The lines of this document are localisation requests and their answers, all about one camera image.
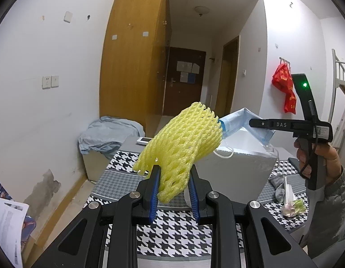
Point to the small wall shelf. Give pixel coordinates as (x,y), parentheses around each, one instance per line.
(214,59)

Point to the light blue cloth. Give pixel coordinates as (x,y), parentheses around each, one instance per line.
(105,134)

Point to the grey sock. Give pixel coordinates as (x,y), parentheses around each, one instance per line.
(278,187)

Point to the narrow white door notice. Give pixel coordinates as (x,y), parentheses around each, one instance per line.
(196,68)

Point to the wooden side door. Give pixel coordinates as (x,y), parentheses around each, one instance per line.
(227,83)

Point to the houndstooth patterned cloth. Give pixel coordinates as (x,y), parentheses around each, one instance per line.
(172,237)

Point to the blue door notice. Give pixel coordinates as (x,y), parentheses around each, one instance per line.
(192,78)

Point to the metal bunk bed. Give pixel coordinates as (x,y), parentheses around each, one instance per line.
(341,69)

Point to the white foam box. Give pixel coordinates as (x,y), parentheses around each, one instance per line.
(231,178)

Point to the printed paper sheets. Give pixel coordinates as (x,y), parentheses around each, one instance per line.
(7,223)

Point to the ceiling lamp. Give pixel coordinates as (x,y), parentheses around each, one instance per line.
(201,10)

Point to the dark brown door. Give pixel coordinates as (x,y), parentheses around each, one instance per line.
(172,97)

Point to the small white door notice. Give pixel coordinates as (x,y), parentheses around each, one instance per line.
(184,77)

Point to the person's right hand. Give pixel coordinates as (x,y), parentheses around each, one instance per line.
(329,156)

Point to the wooden wardrobe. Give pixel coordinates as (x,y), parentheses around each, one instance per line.
(127,75)

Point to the white paper sleeve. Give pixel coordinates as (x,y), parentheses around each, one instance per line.
(289,189)

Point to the white remote control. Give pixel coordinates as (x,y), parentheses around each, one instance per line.
(144,141)

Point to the yellow foam fruit net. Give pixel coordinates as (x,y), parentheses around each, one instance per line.
(183,136)

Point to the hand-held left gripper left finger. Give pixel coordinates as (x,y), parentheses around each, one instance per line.
(155,189)

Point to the person's right forearm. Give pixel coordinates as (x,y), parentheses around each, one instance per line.
(329,215)

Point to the green plastic tissue packet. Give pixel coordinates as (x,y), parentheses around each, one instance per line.
(294,208)

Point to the metal wall hook rack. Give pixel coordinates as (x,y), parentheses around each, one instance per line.
(284,60)

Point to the black phone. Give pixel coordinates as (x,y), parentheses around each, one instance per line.
(296,164)

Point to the white wall junction box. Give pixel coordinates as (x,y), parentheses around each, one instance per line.
(68,16)

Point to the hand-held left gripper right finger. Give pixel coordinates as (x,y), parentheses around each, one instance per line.
(193,192)

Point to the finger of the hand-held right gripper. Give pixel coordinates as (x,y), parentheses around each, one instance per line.
(273,124)

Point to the blue face mask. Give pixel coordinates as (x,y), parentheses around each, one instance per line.
(234,122)

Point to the red plastic bag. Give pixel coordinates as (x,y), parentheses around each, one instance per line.
(284,81)

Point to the large white door notice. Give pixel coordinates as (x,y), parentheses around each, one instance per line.
(184,66)

